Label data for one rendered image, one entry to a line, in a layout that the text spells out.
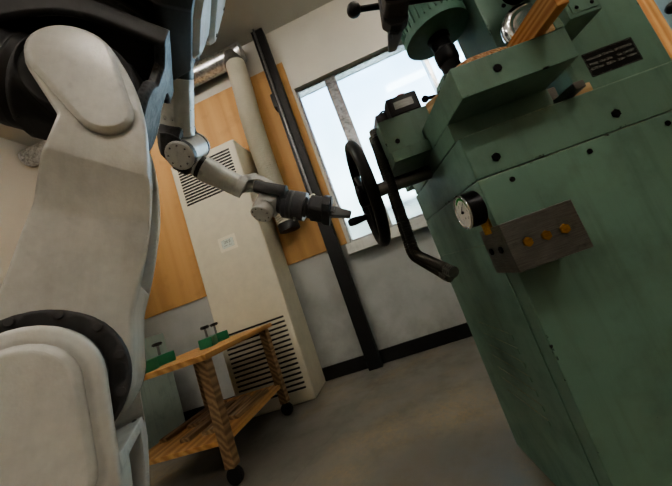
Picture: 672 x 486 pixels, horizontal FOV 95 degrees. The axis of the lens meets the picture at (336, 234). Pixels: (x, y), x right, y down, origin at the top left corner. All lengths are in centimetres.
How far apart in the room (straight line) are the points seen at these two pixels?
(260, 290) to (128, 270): 173
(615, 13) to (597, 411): 86
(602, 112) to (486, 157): 23
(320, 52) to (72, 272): 255
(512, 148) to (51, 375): 71
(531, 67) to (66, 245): 71
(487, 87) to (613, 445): 63
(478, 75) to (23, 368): 68
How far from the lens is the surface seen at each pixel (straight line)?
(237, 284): 217
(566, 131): 75
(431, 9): 100
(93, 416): 37
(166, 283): 284
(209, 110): 292
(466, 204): 55
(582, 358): 70
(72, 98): 46
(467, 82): 63
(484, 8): 104
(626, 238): 75
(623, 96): 83
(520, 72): 67
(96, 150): 43
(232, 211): 222
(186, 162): 93
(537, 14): 71
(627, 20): 110
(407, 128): 83
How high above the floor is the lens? 62
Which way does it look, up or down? 9 degrees up
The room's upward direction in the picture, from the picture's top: 20 degrees counter-clockwise
